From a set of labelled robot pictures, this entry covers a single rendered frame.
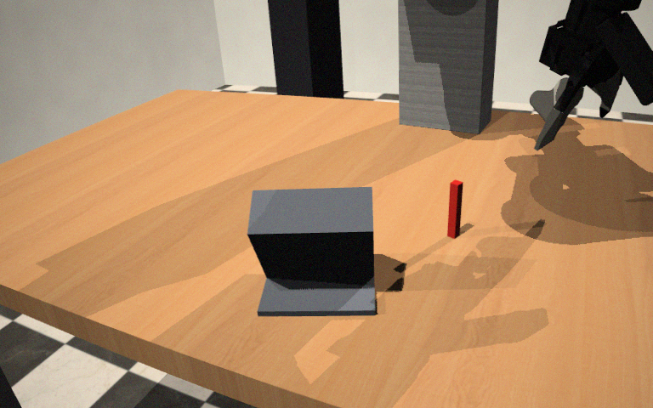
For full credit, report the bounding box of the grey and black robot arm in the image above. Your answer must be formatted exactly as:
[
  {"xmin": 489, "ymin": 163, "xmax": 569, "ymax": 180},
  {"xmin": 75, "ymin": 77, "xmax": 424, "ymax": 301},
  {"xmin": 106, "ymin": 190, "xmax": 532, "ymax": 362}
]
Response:
[{"xmin": 595, "ymin": 12, "xmax": 653, "ymax": 105}]

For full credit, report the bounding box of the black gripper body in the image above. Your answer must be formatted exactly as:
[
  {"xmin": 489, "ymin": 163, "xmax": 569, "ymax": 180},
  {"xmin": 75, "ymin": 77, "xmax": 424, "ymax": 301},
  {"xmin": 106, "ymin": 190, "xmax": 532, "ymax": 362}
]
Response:
[{"xmin": 539, "ymin": 0, "xmax": 642, "ymax": 88}]

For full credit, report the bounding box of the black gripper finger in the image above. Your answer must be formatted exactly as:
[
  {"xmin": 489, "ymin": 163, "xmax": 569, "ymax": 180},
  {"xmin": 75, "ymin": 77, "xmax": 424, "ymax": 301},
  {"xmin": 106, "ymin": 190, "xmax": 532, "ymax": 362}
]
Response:
[
  {"xmin": 591, "ymin": 69, "xmax": 623, "ymax": 118},
  {"xmin": 530, "ymin": 59, "xmax": 595, "ymax": 150}
]

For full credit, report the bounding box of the red rectangular bar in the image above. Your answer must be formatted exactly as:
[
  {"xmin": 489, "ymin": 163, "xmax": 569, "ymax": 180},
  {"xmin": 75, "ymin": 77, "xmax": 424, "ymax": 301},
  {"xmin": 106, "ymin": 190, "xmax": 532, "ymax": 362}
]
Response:
[{"xmin": 447, "ymin": 180, "xmax": 463, "ymax": 239}]

